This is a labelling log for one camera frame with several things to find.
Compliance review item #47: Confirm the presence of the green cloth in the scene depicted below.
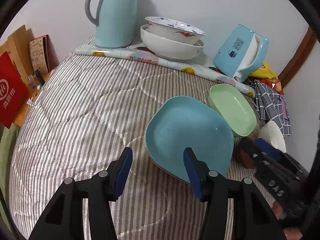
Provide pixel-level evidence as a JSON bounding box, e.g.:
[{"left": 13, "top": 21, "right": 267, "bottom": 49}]
[{"left": 0, "top": 124, "right": 18, "bottom": 230}]

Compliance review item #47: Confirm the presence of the light green oval dish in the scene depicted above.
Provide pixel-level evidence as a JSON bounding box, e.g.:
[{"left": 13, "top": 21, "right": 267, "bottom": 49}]
[{"left": 209, "top": 84, "right": 257, "bottom": 138}]

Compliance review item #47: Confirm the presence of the small black bottle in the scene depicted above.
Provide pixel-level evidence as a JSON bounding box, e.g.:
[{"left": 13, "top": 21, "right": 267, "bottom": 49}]
[{"left": 34, "top": 69, "right": 45, "bottom": 85}]

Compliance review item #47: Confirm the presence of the light blue thermos jug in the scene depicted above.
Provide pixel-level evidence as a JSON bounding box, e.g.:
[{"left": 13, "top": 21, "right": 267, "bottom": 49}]
[{"left": 85, "top": 0, "right": 140, "bottom": 49}]

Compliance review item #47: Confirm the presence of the rolled fruit print tablecloth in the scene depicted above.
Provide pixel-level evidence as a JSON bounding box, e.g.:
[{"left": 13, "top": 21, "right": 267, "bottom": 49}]
[{"left": 75, "top": 36, "right": 255, "bottom": 97}]

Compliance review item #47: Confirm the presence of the grey checked cloth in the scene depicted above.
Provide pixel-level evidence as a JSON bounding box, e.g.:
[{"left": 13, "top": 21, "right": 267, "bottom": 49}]
[{"left": 254, "top": 79, "right": 292, "bottom": 137}]

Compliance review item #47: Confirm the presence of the wooden door frame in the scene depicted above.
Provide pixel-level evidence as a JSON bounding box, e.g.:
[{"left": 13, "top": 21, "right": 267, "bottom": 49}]
[{"left": 277, "top": 27, "right": 317, "bottom": 87}]

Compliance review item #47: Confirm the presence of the red snack bag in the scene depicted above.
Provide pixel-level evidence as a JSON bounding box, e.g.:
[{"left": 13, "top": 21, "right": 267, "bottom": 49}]
[{"left": 269, "top": 77, "right": 285, "bottom": 95}]

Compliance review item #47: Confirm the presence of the plain white bowl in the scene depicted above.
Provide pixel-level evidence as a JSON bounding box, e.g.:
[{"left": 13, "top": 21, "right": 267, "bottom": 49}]
[{"left": 257, "top": 120, "right": 287, "bottom": 154}]

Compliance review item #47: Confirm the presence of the white bowl with red pattern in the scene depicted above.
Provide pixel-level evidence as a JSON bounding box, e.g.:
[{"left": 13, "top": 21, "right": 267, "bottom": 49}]
[{"left": 145, "top": 16, "right": 206, "bottom": 47}]

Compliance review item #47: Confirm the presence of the red paper bag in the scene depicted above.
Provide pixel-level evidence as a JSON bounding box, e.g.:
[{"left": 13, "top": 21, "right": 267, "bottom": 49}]
[{"left": 0, "top": 51, "right": 28, "bottom": 129}]

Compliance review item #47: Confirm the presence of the brown cardboard box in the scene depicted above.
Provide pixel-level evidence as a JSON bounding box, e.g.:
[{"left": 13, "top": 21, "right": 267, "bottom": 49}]
[{"left": 0, "top": 25, "right": 55, "bottom": 127}]

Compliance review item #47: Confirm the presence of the striped quilt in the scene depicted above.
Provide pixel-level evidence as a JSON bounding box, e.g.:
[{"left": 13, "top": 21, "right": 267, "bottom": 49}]
[{"left": 10, "top": 35, "right": 308, "bottom": 240}]

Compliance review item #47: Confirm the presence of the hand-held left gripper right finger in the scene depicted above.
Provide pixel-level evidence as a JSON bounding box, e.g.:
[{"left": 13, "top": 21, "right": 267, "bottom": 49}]
[{"left": 183, "top": 147, "right": 288, "bottom": 240}]

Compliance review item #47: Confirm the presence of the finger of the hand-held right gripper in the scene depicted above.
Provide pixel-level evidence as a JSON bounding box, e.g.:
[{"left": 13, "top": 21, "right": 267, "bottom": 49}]
[
  {"left": 239, "top": 137, "right": 269, "bottom": 178},
  {"left": 255, "top": 138, "right": 304, "bottom": 175}
]

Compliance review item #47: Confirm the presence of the light blue square plate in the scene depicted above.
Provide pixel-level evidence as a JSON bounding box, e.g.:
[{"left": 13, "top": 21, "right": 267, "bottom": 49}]
[{"left": 144, "top": 95, "right": 234, "bottom": 184}]

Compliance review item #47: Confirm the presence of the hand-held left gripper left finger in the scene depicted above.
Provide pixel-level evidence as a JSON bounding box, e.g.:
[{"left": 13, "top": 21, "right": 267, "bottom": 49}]
[{"left": 29, "top": 147, "right": 133, "bottom": 240}]

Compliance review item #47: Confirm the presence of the light blue electric kettle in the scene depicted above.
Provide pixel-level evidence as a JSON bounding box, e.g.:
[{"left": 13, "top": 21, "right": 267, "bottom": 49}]
[{"left": 214, "top": 24, "right": 270, "bottom": 83}]

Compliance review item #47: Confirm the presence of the yellow snack bag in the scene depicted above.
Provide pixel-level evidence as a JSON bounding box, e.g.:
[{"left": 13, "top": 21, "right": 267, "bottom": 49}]
[{"left": 250, "top": 61, "right": 278, "bottom": 80}]

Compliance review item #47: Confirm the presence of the brown bowl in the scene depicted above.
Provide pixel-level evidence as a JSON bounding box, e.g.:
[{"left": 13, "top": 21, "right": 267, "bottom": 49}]
[{"left": 234, "top": 140, "right": 258, "bottom": 169}]

